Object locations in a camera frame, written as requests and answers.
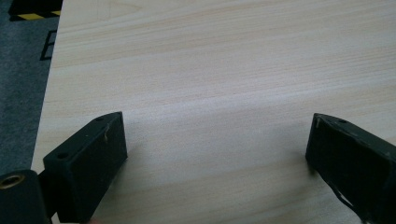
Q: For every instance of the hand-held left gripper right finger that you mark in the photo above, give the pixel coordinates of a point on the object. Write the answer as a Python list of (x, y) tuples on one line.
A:
[(355, 165)]

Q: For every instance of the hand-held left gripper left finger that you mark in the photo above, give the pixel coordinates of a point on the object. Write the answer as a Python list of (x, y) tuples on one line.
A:
[(84, 168)]

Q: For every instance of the black yellow striped floor object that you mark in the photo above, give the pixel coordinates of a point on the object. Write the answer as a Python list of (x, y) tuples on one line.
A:
[(34, 9)]

